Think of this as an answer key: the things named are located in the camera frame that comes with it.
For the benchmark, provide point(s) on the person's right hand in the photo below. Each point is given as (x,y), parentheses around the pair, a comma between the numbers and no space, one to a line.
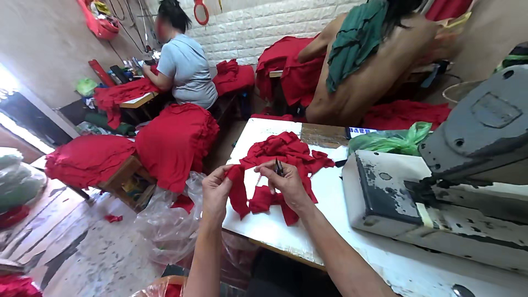
(292,189)

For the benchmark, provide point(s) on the person's left hand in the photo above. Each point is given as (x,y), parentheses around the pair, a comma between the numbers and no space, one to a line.
(214,197)

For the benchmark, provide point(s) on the person's left fingers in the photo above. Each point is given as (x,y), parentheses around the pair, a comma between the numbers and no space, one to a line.
(217,172)

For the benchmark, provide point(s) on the person's left thumb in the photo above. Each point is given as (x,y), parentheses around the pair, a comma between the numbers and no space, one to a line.
(227,185)

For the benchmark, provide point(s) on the person's right fingers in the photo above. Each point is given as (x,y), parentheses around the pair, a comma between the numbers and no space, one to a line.
(268,168)

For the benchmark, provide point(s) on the black thread snips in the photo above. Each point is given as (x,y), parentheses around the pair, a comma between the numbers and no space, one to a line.
(279,168)

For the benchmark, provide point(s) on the red fabric strip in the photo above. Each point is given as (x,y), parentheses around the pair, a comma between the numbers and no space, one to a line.
(238,194)

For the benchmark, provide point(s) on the person's left forearm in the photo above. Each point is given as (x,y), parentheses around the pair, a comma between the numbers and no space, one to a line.
(208,260)

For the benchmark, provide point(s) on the person's right forearm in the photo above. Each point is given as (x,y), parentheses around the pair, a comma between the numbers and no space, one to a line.
(344,255)

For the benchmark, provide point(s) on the heap of red fabric pieces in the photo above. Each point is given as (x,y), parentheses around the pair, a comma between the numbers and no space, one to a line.
(284,150)

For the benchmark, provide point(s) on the white sewing table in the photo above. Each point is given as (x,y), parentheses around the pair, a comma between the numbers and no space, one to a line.
(255,229)

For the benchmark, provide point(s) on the large stack of red garments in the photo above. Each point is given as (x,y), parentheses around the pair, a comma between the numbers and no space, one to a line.
(175,140)

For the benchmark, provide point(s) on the clear plastic bag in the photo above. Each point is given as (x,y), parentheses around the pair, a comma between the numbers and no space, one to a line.
(169,231)

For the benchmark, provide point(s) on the pile of red cloth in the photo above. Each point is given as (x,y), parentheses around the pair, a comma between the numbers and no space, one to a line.
(233,78)

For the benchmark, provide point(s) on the draped red garments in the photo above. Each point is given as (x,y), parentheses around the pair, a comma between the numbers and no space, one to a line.
(297,74)

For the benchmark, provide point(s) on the wooden stool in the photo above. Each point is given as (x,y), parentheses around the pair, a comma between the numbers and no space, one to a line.
(119,183)

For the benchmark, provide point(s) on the blue and white box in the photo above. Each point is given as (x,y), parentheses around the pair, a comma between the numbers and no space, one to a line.
(359,131)

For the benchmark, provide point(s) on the wooden-edged sewing table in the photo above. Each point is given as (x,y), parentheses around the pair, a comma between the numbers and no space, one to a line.
(142,100)

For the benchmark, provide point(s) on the person's legs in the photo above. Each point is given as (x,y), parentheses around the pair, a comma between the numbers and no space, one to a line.
(288,274)

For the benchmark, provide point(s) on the small red fabric scrap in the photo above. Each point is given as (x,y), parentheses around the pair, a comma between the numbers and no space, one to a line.
(113,218)

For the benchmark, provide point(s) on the clear bag with red cloth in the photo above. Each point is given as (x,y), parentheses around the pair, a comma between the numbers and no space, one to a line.
(165,287)

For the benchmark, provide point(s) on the red garment on worktable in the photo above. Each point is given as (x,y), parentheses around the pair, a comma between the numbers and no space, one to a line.
(123,93)

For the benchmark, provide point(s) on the grey white sewing machine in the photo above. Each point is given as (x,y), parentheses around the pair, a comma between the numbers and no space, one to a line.
(392,181)

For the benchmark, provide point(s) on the wide stack of red garments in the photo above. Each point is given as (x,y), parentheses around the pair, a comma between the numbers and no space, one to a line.
(88,159)

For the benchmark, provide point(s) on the spread red fabric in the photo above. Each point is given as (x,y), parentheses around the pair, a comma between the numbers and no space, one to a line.
(406,113)

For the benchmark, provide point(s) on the red long box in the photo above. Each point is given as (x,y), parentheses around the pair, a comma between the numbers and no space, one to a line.
(101,73)

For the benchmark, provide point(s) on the dark green cloth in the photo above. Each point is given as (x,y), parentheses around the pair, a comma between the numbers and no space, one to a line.
(357,43)

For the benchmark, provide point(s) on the light green plastic bag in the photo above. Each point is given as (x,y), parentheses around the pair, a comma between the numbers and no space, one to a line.
(86,87)

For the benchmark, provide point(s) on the large translucent sack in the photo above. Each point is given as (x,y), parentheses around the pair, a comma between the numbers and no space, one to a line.
(18,181)

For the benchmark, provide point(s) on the bright red cloth bundle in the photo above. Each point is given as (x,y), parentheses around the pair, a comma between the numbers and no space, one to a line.
(18,286)

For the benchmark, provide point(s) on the red bag on wall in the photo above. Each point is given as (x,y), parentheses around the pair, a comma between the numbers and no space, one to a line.
(103,27)

